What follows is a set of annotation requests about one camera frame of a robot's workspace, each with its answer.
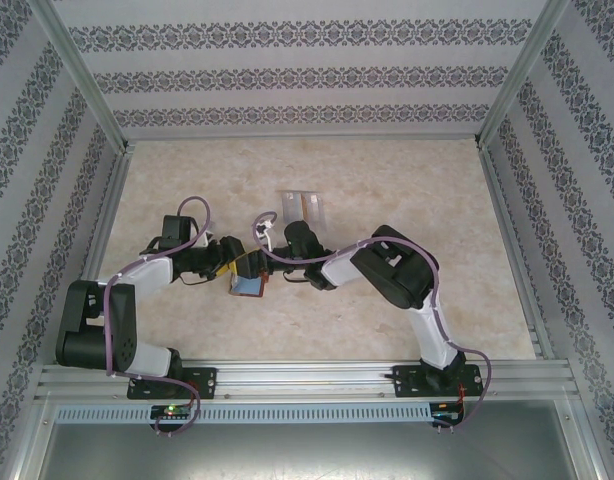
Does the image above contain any grey metal panel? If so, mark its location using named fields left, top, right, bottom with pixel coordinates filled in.
left=36, top=422, right=593, bottom=480

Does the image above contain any aluminium side rail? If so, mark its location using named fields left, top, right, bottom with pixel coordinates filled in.
left=476, top=142, right=556, bottom=361
left=56, top=144, right=136, bottom=364

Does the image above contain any aluminium mounting rail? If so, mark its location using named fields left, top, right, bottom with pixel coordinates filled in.
left=34, top=360, right=583, bottom=403

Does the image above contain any right circuit board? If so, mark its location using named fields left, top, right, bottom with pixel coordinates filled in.
left=432, top=400, right=464, bottom=419

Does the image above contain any left circuit board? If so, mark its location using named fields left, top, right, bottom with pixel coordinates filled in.
left=150, top=404, right=193, bottom=419

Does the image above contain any circuit board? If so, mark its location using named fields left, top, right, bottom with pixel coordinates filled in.
left=150, top=404, right=193, bottom=419
left=432, top=400, right=464, bottom=419

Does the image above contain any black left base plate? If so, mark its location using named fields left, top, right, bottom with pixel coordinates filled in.
left=127, top=367, right=220, bottom=401

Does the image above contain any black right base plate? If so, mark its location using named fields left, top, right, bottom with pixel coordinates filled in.
left=392, top=364, right=487, bottom=400

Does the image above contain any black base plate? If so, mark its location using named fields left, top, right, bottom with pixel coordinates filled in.
left=392, top=364, right=487, bottom=400
left=127, top=367, right=220, bottom=401

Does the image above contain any brown leather card holder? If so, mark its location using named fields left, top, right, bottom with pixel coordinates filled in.
left=228, top=272, right=270, bottom=300

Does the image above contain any clear plastic card box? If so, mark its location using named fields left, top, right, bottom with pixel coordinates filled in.
left=280, top=188, right=329, bottom=230

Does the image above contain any aluminium frame post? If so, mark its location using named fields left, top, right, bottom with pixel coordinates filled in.
left=474, top=0, right=573, bottom=151
left=29, top=0, right=133, bottom=154

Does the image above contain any slotted grey cable duct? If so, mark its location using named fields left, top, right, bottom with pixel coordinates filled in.
left=53, top=402, right=434, bottom=425

